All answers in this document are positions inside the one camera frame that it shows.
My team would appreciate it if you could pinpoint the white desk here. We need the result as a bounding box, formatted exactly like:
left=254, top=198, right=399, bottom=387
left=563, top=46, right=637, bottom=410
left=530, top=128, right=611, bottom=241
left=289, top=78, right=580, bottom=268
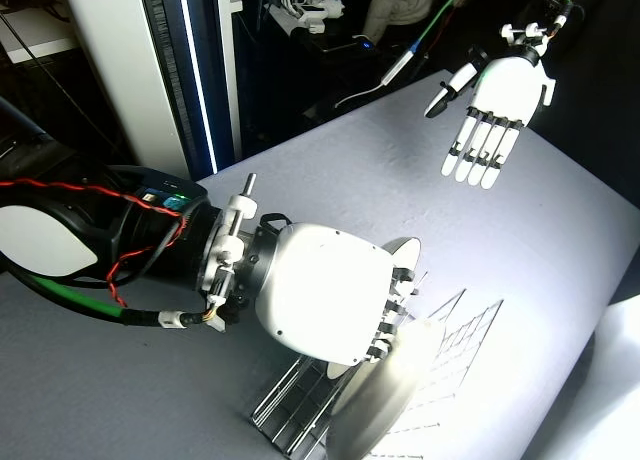
left=0, top=5, right=77, bottom=65

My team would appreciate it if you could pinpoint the white cable with blue connector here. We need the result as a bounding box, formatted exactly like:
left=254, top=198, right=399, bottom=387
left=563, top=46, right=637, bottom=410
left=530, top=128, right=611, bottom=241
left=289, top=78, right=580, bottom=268
left=333, top=39, right=422, bottom=110

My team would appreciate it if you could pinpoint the black device with blue light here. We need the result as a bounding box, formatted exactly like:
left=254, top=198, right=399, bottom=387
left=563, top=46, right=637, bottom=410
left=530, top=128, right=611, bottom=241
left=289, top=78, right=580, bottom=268
left=319, top=33, right=377, bottom=55

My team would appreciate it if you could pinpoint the wire dish rack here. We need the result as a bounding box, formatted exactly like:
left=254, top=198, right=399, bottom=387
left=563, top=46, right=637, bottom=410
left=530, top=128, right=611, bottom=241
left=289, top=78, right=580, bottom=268
left=249, top=271, right=504, bottom=460

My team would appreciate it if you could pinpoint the person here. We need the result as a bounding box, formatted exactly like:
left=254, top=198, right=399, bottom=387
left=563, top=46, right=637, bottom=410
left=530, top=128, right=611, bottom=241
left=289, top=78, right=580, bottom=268
left=361, top=0, right=437, bottom=44

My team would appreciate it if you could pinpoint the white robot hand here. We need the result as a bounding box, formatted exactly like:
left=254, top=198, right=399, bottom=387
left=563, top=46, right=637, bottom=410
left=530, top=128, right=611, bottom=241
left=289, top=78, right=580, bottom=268
left=423, top=45, right=558, bottom=190
left=253, top=222, right=421, bottom=381

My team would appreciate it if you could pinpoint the red and black twisted cable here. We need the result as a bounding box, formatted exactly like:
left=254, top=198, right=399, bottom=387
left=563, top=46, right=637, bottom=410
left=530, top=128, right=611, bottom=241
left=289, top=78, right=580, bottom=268
left=0, top=177, right=190, bottom=310

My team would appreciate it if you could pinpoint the spare white robot hand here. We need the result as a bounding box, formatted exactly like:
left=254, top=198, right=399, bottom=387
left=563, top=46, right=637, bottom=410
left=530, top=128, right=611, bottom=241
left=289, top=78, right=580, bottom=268
left=271, top=0, right=347, bottom=35

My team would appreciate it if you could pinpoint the white column with black strip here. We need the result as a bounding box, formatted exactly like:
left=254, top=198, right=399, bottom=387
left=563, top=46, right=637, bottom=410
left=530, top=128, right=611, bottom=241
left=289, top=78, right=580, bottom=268
left=58, top=0, right=243, bottom=182

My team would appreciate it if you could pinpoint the green cable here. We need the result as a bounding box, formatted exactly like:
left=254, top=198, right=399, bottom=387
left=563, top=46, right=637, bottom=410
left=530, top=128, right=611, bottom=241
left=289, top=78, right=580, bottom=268
left=416, top=0, right=577, bottom=42
left=18, top=271, right=167, bottom=327

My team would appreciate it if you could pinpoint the grey tablecloth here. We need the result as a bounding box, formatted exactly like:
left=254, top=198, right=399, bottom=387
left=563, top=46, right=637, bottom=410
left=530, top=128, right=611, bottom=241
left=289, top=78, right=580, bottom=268
left=0, top=68, right=640, bottom=460

